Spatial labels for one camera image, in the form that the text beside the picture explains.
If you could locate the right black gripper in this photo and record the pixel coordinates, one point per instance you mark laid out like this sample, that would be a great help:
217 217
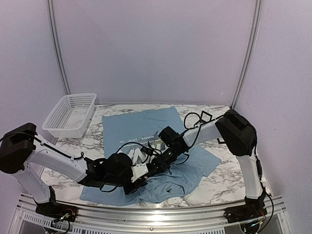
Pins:
160 163

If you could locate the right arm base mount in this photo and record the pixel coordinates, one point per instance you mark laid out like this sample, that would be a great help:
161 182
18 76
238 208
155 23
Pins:
253 208

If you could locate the white perforated plastic basket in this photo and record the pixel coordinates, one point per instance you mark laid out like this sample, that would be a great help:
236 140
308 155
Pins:
71 115

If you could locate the black square box lid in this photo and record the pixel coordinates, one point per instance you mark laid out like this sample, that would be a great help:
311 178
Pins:
220 142

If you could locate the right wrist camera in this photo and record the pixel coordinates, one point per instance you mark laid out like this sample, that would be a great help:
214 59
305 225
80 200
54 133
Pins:
149 151

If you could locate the wall aluminium profile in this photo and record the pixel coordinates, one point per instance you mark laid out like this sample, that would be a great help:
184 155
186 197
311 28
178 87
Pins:
56 45
249 52

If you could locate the left wall aluminium profile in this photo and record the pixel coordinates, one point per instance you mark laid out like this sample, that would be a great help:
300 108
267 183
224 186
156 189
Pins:
56 45

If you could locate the aluminium front rail frame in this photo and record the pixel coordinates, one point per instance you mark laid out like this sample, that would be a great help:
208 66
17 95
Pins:
96 219

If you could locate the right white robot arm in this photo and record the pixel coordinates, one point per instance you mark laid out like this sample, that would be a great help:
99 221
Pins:
236 132

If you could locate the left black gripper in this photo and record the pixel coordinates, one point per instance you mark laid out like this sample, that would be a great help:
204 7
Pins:
139 182

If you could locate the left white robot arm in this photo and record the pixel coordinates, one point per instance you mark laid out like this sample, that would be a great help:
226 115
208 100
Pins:
22 146

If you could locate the open black brooch box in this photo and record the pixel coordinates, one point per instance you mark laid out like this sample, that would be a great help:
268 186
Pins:
205 117

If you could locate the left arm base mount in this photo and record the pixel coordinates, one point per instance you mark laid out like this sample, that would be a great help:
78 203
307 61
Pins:
56 210

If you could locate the right wall aluminium profile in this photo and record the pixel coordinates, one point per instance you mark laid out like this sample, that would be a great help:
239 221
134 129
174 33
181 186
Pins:
249 52

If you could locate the light blue printed t-shirt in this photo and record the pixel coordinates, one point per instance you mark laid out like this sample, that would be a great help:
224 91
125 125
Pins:
126 132

